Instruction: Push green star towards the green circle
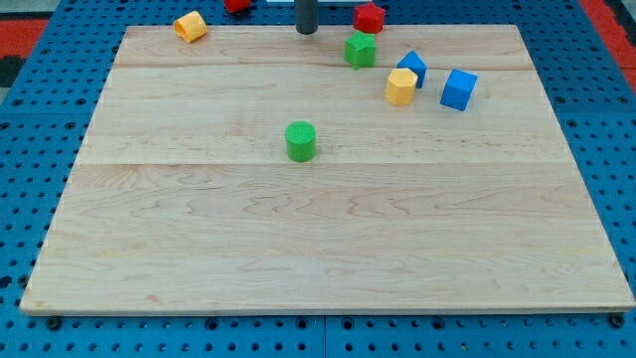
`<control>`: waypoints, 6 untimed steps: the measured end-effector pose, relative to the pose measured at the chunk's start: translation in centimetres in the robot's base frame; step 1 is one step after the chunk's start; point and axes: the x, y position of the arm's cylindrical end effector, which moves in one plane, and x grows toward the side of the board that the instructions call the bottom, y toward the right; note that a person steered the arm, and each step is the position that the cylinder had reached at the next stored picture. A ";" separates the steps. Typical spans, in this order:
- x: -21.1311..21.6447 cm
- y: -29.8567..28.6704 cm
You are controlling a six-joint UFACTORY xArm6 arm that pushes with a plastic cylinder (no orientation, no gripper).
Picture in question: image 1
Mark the green cylinder block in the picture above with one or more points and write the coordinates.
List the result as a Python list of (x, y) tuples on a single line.
[(300, 138)]

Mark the blue cube block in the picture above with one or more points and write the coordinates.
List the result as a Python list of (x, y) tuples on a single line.
[(458, 89)]

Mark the yellow hexagon block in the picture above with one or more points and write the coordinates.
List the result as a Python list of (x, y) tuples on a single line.
[(400, 86)]

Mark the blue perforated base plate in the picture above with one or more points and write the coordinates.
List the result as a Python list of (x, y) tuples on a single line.
[(48, 108)]

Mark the red block at top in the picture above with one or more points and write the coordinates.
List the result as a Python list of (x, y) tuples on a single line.
[(235, 6)]

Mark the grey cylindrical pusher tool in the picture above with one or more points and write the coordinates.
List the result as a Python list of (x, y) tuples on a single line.
[(306, 16)]

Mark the red star block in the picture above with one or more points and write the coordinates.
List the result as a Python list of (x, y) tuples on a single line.
[(369, 18)]

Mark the green star block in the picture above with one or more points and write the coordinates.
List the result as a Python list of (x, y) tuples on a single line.
[(360, 50)]

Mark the blue triangular block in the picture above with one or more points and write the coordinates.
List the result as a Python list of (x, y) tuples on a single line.
[(416, 64)]

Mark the yellow heart block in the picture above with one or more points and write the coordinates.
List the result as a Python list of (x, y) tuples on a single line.
[(190, 27)]

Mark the wooden board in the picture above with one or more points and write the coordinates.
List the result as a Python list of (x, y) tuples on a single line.
[(182, 200)]

